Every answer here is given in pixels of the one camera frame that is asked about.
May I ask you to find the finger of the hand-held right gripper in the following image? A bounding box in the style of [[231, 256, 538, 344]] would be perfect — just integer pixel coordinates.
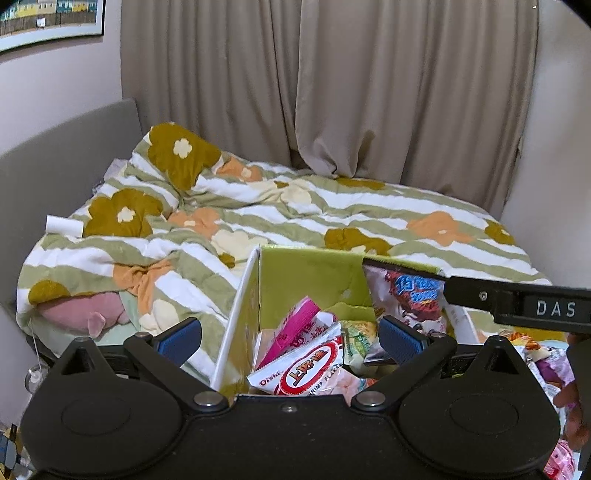
[[362, 257, 450, 281]]

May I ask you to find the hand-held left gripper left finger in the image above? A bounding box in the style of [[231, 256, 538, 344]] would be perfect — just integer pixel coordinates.
[[51, 318, 229, 409]]

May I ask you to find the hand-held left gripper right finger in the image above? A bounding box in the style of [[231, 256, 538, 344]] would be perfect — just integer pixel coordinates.
[[351, 316, 529, 409]]

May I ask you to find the pale yellow cartoon snack bag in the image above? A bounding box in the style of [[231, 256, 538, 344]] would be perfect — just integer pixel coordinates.
[[339, 319, 383, 367]]

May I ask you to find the red white shrimp flakes bag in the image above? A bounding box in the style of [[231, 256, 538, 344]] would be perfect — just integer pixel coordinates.
[[247, 323, 345, 398]]

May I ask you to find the yellow-green cardboard box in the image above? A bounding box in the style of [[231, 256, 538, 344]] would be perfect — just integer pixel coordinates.
[[210, 244, 477, 398]]

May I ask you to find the pink striped snack packet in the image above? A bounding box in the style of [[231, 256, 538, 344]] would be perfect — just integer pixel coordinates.
[[253, 296, 324, 370]]

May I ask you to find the person's right hand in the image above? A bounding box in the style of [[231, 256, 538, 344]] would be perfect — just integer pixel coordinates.
[[553, 376, 588, 450]]

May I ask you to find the orange white cake packet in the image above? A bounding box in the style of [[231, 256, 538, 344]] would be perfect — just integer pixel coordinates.
[[505, 331, 543, 354]]

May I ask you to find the clear pink-edged snack packet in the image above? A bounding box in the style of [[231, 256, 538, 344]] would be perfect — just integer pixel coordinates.
[[526, 348, 575, 407]]

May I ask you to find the pink plush toy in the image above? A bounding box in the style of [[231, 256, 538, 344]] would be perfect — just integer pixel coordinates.
[[36, 292, 131, 337]]

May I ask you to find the floral striped blanket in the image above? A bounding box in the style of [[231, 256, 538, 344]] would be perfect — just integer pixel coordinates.
[[16, 122, 552, 384]]

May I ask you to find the white red food-picture packet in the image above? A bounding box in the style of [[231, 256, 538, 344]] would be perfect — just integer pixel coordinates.
[[542, 438, 578, 480]]

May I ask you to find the white paper roll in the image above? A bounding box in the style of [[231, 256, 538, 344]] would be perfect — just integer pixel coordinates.
[[46, 215, 84, 237]]

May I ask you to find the beige curtain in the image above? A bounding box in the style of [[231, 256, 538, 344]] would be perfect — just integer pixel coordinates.
[[120, 0, 541, 217]]

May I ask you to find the grey bed headboard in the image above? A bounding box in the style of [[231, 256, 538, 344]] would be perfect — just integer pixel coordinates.
[[0, 97, 144, 319]]

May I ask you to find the white pull cord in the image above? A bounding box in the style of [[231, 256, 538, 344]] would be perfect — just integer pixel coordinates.
[[25, 318, 49, 395]]

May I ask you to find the framed wall poster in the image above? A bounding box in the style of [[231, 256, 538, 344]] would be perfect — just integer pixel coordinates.
[[0, 0, 106, 54]]

